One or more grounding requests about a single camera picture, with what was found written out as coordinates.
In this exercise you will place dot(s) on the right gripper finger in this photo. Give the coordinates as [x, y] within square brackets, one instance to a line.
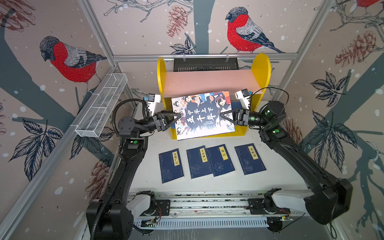
[235, 122]
[230, 114]

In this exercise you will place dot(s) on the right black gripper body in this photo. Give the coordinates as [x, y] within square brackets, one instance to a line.
[246, 119]

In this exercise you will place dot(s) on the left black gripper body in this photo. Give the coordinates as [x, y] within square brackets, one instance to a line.
[157, 122]

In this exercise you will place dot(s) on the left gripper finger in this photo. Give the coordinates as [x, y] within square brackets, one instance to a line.
[169, 114]
[169, 120]

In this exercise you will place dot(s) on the large illustrated colourful book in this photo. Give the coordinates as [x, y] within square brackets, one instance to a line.
[201, 115]

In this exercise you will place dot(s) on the blue book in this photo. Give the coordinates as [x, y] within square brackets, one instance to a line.
[220, 160]
[199, 162]
[250, 159]
[171, 166]

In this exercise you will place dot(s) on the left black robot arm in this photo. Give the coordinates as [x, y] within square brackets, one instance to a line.
[112, 217]

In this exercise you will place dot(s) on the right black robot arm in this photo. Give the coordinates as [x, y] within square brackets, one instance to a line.
[326, 197]

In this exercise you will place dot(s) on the yellow pink blue shelf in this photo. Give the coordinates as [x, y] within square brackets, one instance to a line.
[179, 84]

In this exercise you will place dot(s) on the black vent panel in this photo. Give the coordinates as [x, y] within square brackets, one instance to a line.
[205, 64]

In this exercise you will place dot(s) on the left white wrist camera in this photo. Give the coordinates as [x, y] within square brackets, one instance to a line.
[152, 101]

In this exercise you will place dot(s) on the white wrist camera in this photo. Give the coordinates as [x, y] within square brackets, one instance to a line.
[244, 97]
[152, 101]

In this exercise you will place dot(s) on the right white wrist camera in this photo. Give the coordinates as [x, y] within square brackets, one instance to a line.
[244, 97]

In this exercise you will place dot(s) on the white wire mesh basket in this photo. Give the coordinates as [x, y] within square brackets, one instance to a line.
[97, 115]

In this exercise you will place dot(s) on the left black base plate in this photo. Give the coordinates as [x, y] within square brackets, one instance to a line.
[162, 208]

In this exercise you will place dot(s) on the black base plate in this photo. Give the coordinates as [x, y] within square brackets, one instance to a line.
[162, 208]
[261, 206]

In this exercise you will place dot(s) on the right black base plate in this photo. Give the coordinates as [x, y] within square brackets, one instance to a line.
[261, 206]

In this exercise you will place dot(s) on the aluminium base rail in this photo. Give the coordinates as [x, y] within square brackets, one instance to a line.
[213, 211]

